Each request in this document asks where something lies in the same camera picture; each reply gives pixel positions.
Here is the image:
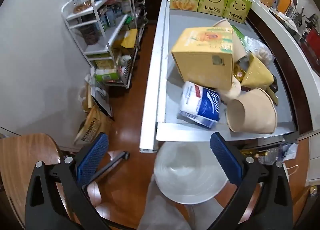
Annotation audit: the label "dark snack packet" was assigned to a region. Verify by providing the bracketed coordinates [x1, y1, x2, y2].
[266, 75, 279, 106]

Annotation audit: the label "wooden chair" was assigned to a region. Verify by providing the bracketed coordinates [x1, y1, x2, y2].
[0, 133, 110, 230]

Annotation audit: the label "tall brown paper cup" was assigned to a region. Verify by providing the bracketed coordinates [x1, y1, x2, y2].
[212, 19, 248, 64]

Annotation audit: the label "white plastic bag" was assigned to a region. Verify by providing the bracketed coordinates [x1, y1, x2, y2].
[79, 73, 110, 119]

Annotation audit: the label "crumpled plastic bags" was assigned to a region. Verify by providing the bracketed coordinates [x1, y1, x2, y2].
[246, 141, 298, 167]

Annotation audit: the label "brown paper bag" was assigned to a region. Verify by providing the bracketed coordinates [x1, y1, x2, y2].
[73, 105, 113, 146]

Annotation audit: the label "green snack bag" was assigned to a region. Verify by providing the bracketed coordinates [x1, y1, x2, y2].
[231, 25, 247, 47]

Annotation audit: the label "green white carton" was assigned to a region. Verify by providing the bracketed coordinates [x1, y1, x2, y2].
[94, 69, 120, 82]

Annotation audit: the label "metal utensil holder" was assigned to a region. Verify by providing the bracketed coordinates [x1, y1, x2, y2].
[285, 5, 305, 34]

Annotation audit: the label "white blue tissue pack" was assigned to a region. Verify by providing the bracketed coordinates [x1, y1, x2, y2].
[178, 81, 221, 130]

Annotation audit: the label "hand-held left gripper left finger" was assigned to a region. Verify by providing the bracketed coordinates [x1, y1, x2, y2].
[25, 132, 110, 230]

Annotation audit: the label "white metal rack cart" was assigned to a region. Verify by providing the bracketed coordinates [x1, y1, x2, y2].
[61, 0, 146, 90]

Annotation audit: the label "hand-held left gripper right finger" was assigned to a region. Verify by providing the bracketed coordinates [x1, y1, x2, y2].
[210, 132, 293, 230]

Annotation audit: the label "person's grey trouser legs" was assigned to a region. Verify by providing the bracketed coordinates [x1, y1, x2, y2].
[137, 174, 225, 230]

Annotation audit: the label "yellow cardboard box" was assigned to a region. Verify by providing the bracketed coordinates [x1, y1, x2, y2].
[171, 27, 235, 90]

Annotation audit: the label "wide brown paper bowl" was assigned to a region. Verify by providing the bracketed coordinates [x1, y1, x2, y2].
[227, 88, 278, 135]

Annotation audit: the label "orange container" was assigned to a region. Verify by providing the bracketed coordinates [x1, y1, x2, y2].
[276, 0, 292, 14]

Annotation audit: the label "chair base with caster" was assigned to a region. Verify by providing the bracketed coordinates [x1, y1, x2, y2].
[96, 151, 130, 173]

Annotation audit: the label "clear plastic bag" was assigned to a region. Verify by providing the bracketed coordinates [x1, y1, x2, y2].
[244, 36, 274, 66]

